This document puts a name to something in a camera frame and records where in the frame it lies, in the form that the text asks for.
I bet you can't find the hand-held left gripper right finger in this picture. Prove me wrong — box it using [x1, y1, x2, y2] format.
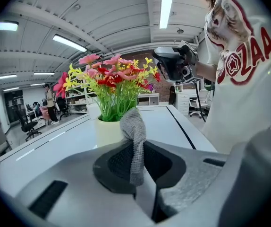
[144, 140, 228, 227]

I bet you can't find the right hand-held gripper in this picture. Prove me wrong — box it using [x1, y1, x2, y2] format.
[151, 40, 203, 85]

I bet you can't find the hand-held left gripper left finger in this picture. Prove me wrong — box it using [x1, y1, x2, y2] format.
[15, 140, 154, 227]

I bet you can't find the flower bouquet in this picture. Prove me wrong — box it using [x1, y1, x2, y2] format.
[52, 53, 162, 148]

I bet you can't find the grey knitted cloth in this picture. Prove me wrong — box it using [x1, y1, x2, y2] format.
[119, 107, 147, 186]

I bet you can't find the person's right forearm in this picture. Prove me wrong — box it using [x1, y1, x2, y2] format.
[194, 60, 218, 82]

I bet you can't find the white side desk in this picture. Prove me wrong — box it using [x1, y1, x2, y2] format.
[137, 93, 160, 106]

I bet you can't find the white drawer cabinet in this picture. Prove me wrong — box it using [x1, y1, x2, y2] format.
[174, 88, 199, 115]

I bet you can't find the white swivel chair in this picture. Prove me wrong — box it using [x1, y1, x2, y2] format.
[188, 96, 209, 118]

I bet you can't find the white rectangular box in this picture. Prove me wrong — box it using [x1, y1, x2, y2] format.
[86, 103, 101, 121]

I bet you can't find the black office chair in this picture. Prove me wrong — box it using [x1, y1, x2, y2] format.
[14, 104, 42, 142]

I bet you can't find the pink armchair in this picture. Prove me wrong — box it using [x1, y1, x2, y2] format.
[39, 105, 52, 125]

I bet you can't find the white shelving unit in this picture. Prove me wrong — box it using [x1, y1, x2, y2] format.
[64, 78, 98, 114]

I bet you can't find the person's white printed shirt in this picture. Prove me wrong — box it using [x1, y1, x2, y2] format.
[200, 0, 271, 155]

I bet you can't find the grey armchair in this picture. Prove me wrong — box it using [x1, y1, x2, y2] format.
[0, 128, 13, 155]

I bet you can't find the black double door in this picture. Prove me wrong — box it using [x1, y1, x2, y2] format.
[4, 90, 24, 124]

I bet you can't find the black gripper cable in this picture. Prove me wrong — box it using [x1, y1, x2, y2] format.
[195, 81, 207, 122]

